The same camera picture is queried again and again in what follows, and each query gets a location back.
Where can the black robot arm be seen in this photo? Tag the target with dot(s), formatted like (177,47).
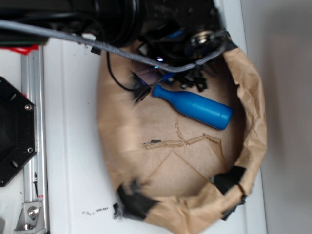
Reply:
(178,31)

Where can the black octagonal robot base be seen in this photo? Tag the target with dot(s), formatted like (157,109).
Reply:
(17,131)

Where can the blue plastic bottle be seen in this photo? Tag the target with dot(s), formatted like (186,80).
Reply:
(197,107)

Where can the brown paper bag basin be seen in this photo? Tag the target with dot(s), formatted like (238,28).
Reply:
(170,170)

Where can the white plastic bin lid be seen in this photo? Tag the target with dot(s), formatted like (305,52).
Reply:
(81,197)

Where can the aluminium extrusion rail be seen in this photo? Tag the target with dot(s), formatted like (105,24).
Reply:
(35,171)

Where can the metal corner bracket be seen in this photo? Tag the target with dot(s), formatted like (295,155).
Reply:
(29,221)

